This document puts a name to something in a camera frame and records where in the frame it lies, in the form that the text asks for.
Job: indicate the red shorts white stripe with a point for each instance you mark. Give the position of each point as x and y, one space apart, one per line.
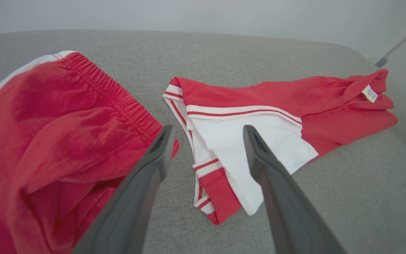
48 134

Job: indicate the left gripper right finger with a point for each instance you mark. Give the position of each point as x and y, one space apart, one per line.
284 211

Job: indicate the red white sports jersey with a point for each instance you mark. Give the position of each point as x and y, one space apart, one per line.
330 116

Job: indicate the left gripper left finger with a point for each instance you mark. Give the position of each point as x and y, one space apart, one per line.
132 204

